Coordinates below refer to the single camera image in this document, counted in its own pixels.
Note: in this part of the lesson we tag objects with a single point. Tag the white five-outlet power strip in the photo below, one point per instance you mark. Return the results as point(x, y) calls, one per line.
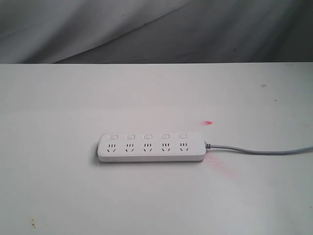
point(151, 147)

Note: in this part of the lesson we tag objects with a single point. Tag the grey backdrop cloth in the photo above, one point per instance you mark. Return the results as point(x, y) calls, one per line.
point(155, 31)

